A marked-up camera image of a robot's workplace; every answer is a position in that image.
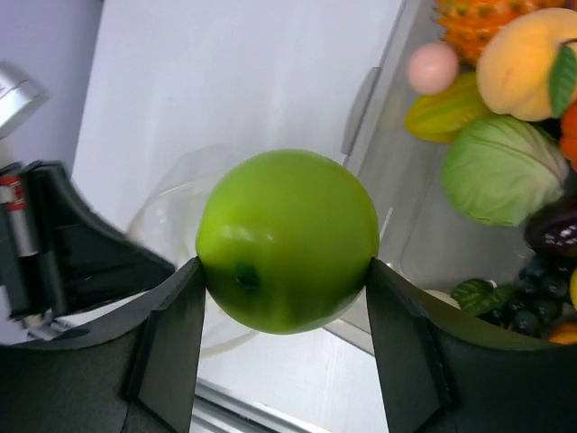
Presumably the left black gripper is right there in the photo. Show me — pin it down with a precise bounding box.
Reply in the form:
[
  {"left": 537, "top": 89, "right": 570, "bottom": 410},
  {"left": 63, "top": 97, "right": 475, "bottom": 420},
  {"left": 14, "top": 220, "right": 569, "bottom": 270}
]
[{"left": 1, "top": 161, "right": 175, "bottom": 320}]

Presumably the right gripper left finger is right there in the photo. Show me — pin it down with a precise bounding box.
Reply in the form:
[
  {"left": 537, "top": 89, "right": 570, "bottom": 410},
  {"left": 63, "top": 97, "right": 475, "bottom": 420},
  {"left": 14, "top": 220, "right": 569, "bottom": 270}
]
[{"left": 124, "top": 258, "right": 206, "bottom": 432}]

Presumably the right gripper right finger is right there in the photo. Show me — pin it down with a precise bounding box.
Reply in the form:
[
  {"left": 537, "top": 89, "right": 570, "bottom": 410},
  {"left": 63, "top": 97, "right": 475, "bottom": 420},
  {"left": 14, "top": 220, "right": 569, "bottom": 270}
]
[{"left": 366, "top": 259, "right": 452, "bottom": 432}]

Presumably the clear zip top bag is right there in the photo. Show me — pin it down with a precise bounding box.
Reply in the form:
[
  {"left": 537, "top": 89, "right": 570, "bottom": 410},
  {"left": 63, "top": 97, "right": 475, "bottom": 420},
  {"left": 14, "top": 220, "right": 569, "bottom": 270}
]
[{"left": 124, "top": 143, "right": 389, "bottom": 362}]

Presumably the dark toy grape bunch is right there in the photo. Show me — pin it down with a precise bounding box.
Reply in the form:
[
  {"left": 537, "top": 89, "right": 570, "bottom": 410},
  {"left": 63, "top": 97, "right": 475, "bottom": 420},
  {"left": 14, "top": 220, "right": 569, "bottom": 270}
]
[{"left": 450, "top": 255, "right": 576, "bottom": 338}]

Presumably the green toy apple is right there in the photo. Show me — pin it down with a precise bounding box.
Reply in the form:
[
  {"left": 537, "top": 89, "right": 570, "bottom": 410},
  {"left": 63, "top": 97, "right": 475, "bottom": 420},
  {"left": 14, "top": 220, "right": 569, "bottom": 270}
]
[{"left": 195, "top": 149, "right": 380, "bottom": 335}]

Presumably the green toy cabbage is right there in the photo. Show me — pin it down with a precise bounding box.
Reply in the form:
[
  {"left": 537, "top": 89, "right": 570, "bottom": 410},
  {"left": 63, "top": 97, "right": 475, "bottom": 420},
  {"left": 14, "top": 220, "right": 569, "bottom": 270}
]
[{"left": 441, "top": 115, "right": 569, "bottom": 226}]

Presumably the orange toy persimmon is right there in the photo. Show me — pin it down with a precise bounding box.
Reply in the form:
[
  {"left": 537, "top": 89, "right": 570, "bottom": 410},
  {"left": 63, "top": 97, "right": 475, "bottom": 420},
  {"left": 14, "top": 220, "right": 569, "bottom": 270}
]
[{"left": 559, "top": 101, "right": 577, "bottom": 170}]

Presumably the clear plastic food bin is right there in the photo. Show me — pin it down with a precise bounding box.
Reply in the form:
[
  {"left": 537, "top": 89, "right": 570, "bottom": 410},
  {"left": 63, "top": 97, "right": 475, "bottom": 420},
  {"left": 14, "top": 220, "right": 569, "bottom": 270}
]
[{"left": 343, "top": 1, "right": 539, "bottom": 348}]

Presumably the white toy egg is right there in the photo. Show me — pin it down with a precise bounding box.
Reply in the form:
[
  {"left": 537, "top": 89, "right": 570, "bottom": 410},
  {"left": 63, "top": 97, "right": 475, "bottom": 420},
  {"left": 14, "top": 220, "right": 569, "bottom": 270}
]
[{"left": 426, "top": 290, "right": 461, "bottom": 309}]

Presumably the yellow toy lemon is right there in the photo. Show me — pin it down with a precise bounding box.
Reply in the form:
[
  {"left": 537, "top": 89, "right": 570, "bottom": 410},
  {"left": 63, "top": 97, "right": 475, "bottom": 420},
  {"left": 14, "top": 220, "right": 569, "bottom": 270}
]
[{"left": 569, "top": 269, "right": 577, "bottom": 309}]

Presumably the purple toy eggplant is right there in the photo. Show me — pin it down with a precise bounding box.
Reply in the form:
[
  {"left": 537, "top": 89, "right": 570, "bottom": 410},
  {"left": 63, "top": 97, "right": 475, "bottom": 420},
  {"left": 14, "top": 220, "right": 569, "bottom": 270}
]
[{"left": 524, "top": 198, "right": 576, "bottom": 257}]

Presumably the yellow toy starfruit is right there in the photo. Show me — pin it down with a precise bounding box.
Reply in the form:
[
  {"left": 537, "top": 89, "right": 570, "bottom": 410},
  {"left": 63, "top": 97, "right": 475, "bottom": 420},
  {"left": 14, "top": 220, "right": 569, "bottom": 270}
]
[{"left": 404, "top": 71, "right": 492, "bottom": 143}]

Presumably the pink toy egg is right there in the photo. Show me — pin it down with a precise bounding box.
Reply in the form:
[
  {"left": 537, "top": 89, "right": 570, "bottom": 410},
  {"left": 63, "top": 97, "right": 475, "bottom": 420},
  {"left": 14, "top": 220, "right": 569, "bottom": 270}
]
[{"left": 407, "top": 42, "right": 460, "bottom": 95}]

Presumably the yellow toy peach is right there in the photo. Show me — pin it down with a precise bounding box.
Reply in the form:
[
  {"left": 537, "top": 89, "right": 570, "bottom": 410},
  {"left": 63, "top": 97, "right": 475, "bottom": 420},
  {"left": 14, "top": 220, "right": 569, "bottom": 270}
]
[{"left": 476, "top": 8, "right": 576, "bottom": 122}]

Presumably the toy pineapple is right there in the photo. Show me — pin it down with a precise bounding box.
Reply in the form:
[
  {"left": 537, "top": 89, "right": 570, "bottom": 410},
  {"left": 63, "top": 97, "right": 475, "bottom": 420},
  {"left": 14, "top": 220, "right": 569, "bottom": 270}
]
[{"left": 434, "top": 0, "right": 571, "bottom": 66}]

